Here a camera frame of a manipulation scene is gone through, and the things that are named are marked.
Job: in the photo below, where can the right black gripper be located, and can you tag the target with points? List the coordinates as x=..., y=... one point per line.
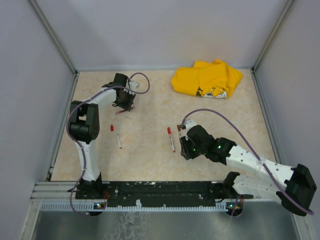
x=185, y=151

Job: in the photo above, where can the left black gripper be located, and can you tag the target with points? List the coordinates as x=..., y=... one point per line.
x=127, y=106

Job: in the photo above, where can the dark red pen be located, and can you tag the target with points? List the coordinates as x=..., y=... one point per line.
x=122, y=111

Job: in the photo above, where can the white pen blue markings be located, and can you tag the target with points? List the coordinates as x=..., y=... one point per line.
x=179, y=131

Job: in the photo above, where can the white pen red tip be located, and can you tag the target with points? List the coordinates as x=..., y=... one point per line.
x=172, y=143

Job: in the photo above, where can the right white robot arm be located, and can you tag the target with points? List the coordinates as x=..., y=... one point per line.
x=292, y=187

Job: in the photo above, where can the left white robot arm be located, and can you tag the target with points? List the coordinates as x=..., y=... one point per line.
x=83, y=123

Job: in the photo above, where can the white pen red end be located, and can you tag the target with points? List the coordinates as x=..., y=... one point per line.
x=119, y=141

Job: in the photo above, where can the yellow folded t-shirt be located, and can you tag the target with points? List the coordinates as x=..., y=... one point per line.
x=216, y=80

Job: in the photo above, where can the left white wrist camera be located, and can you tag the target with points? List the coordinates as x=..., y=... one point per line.
x=132, y=85

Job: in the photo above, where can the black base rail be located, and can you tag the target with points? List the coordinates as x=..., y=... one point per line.
x=156, y=194

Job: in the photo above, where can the white slotted cable duct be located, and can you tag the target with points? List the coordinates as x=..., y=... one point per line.
x=61, y=206

